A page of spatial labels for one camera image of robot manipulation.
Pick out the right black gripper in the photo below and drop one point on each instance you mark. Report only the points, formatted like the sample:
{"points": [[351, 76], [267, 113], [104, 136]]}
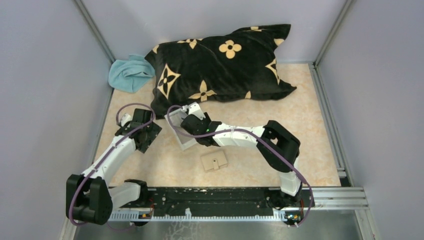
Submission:
{"points": [[207, 119]]}

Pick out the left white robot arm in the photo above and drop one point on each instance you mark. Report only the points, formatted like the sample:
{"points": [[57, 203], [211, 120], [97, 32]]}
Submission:
{"points": [[89, 196]]}

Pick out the aluminium frame rail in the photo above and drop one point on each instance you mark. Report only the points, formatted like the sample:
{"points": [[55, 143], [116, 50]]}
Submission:
{"points": [[325, 199]]}

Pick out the light blue cloth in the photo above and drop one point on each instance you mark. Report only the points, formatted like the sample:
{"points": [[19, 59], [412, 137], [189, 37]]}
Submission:
{"points": [[130, 75]]}

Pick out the beige card holder wallet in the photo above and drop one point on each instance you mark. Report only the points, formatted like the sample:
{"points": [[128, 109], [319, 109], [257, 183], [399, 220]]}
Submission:
{"points": [[214, 161]]}

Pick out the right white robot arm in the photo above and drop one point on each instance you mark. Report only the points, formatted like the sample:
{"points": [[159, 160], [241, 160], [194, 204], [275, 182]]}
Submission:
{"points": [[279, 147]]}

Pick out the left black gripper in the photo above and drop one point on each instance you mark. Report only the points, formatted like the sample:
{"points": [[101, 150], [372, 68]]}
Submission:
{"points": [[154, 129]]}

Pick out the white plastic card box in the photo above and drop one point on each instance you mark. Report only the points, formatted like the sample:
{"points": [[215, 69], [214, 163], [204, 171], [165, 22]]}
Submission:
{"points": [[174, 117]]}

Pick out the black floral pillow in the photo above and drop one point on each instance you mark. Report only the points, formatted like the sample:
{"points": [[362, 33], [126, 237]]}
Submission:
{"points": [[224, 68]]}

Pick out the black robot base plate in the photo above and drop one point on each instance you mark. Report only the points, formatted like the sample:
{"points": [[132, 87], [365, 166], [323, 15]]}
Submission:
{"points": [[220, 201]]}

